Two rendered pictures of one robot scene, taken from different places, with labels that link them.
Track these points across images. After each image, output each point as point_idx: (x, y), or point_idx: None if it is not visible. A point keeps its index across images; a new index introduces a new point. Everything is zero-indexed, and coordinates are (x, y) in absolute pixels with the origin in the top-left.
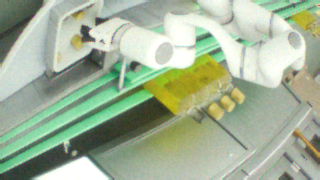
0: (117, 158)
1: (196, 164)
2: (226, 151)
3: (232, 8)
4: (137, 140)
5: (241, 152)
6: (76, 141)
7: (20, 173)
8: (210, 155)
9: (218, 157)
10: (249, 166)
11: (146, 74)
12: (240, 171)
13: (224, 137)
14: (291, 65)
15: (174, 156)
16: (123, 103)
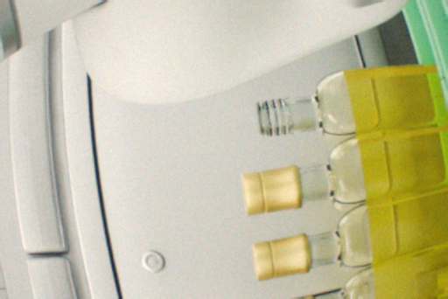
0: None
1: (180, 133)
2: (171, 256)
3: (334, 10)
4: (355, 45)
5: (130, 296)
6: None
7: None
8: (190, 198)
9: (163, 216)
10: (55, 280)
11: (430, 23)
12: (55, 240)
13: (237, 287)
14: None
15: (255, 95)
16: (418, 10)
